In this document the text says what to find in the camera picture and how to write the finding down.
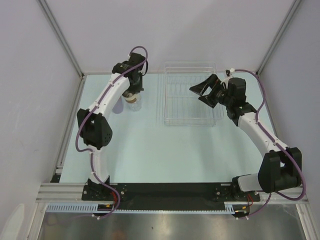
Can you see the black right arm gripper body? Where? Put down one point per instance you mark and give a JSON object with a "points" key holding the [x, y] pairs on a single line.
{"points": [[220, 92]]}

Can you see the aluminium frame rail front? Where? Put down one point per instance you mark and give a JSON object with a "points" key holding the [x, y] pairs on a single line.
{"points": [[72, 193]]}

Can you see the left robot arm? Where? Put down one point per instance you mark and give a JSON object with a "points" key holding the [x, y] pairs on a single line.
{"points": [[94, 132]]}

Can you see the purple cup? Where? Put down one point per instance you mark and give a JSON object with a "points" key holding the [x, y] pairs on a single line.
{"points": [[118, 107]]}

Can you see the white cable duct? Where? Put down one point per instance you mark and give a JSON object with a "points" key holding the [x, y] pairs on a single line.
{"points": [[238, 206], [72, 207]]}

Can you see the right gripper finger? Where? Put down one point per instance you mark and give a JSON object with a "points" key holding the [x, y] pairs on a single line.
{"points": [[210, 100], [210, 82]]}

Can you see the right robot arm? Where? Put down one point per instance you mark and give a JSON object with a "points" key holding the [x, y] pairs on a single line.
{"points": [[281, 167]]}

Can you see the white cable duct right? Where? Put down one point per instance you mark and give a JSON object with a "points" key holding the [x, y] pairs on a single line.
{"points": [[238, 206]]}

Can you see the beige cup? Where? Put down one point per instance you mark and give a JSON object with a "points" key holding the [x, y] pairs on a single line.
{"points": [[130, 97]]}

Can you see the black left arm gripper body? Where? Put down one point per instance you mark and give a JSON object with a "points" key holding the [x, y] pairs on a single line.
{"points": [[136, 87]]}

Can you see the white cable duct left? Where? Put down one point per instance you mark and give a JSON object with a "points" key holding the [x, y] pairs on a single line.
{"points": [[72, 207]]}

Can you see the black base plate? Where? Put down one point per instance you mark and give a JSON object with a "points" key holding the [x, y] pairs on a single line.
{"points": [[201, 196]]}

